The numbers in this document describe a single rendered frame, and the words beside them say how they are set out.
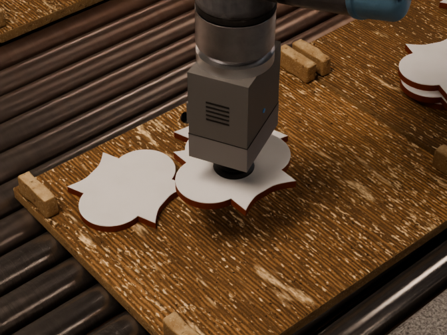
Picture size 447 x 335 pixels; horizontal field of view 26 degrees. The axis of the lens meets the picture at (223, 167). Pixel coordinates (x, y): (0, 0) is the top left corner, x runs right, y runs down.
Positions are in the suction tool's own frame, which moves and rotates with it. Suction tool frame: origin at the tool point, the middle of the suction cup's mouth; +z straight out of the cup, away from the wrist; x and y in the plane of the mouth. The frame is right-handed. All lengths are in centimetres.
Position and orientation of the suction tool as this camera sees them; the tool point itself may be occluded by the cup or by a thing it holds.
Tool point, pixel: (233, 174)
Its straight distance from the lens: 102.2
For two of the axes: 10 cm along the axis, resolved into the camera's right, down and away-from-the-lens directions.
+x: 9.2, 2.6, -3.0
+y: -4.0, 6.0, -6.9
